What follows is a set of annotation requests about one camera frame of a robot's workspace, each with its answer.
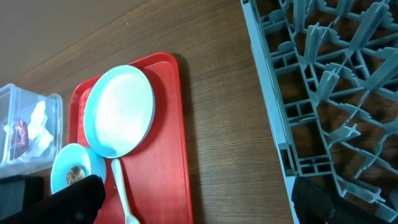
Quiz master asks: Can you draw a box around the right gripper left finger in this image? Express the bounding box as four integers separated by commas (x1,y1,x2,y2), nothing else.
1,175,106,224

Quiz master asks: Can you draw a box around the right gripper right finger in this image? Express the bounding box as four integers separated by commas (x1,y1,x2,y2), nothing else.
292,177,387,224

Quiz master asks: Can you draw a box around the brown mushroom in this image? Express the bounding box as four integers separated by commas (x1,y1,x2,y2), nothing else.
67,166,86,185

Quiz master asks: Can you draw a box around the light blue bowl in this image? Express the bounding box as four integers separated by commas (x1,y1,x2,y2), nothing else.
50,143,106,194

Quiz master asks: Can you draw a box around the white tissue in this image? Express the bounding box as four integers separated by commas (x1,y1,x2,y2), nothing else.
27,101,53,157

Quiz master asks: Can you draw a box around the red snack wrapper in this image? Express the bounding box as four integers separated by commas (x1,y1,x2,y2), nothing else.
10,118,29,159

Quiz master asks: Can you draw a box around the grey dishwasher rack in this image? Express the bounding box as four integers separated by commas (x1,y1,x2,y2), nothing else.
241,0,397,223

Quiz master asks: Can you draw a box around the white plastic spoon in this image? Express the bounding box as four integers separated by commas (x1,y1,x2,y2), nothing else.
111,159,140,224

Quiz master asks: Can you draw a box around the black plastic tray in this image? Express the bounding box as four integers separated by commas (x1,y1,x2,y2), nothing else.
1,175,44,220

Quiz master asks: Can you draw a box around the clear plastic bin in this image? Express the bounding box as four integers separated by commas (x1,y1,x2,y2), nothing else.
1,83,63,178

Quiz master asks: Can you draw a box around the light blue plate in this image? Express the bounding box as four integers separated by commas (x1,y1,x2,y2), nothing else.
83,65,155,158

